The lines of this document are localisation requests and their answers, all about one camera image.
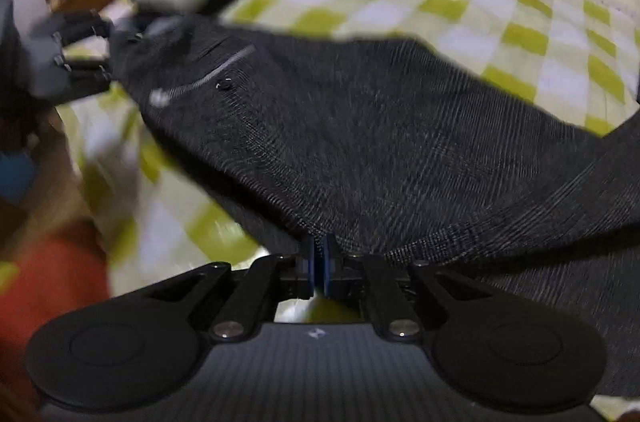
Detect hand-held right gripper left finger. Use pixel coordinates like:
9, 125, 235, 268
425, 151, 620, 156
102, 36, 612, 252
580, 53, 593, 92
134, 236, 317, 344

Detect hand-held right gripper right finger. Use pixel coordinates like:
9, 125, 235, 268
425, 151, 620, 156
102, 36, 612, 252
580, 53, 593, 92
322, 235, 502, 344

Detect blue foam mat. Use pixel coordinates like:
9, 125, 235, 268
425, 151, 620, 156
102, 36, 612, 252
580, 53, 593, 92
0, 151, 38, 205

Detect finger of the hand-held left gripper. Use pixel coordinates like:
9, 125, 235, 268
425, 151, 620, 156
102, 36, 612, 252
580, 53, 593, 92
29, 11, 151, 51
50, 56, 115, 98

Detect dark grey pants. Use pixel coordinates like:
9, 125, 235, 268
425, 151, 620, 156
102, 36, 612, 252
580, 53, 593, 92
107, 15, 640, 395

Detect orange cloth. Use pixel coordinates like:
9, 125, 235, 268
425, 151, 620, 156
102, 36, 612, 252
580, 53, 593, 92
0, 222, 113, 405

